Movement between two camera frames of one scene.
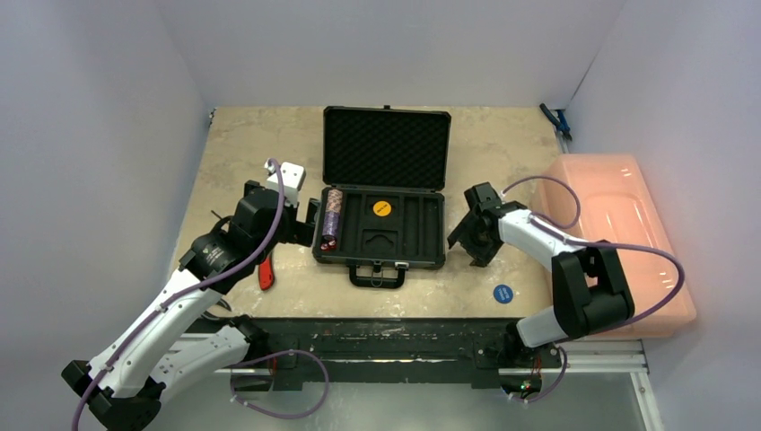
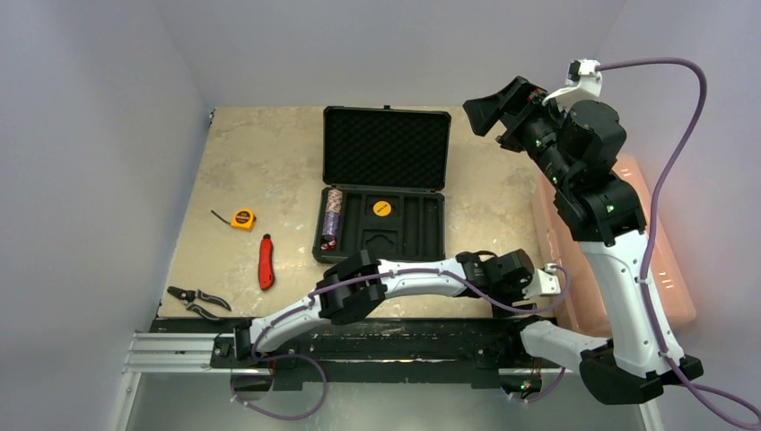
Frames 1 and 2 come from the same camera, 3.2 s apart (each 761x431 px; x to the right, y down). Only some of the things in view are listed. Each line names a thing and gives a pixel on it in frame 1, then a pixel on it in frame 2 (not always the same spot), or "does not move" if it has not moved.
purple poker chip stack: (331, 224) does not move
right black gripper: (470, 233) to (514, 116)
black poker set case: (391, 166) does not move
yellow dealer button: (381, 208) does not move
